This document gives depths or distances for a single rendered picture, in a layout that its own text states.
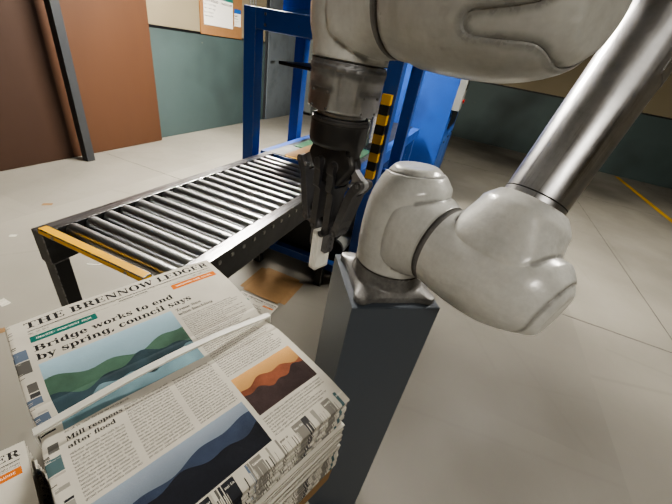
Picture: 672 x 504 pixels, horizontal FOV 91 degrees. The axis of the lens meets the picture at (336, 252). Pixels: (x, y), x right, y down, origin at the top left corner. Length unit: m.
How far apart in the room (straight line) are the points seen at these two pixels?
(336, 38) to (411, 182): 0.30
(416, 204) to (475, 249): 0.13
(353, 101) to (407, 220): 0.27
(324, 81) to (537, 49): 0.22
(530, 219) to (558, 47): 0.30
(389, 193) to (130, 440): 0.51
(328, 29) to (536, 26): 0.20
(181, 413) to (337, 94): 0.40
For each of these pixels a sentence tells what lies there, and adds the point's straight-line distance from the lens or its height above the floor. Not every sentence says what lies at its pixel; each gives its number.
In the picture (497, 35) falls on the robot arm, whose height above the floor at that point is 1.46.
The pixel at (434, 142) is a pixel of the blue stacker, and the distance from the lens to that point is 4.24.
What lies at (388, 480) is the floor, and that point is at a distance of 1.63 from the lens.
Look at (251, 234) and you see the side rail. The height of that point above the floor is 0.80.
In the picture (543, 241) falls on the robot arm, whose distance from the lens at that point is 0.55.
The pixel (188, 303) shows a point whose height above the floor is 1.06.
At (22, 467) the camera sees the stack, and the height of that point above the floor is 0.83.
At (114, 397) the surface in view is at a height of 1.06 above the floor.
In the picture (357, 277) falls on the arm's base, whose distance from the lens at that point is 0.72.
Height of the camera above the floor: 1.44
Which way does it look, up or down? 32 degrees down
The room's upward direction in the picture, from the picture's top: 11 degrees clockwise
